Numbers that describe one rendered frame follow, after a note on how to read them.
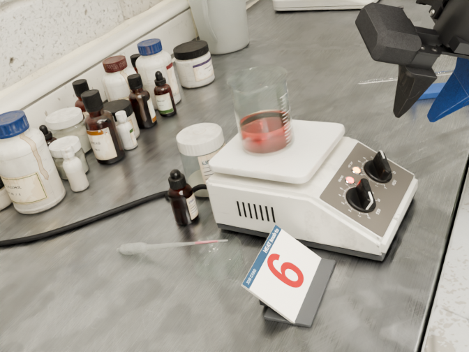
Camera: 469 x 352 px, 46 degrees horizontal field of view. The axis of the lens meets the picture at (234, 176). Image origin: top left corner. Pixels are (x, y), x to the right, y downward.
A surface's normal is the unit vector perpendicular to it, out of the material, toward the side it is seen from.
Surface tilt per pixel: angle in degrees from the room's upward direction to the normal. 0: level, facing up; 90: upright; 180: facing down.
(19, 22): 90
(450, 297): 0
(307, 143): 0
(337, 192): 30
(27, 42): 90
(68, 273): 0
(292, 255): 40
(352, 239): 90
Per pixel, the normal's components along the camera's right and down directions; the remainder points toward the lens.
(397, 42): 0.27, 0.05
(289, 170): -0.18, -0.84
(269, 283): 0.45, -0.61
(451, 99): -0.91, -0.18
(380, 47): -0.59, 0.46
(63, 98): 0.88, 0.09
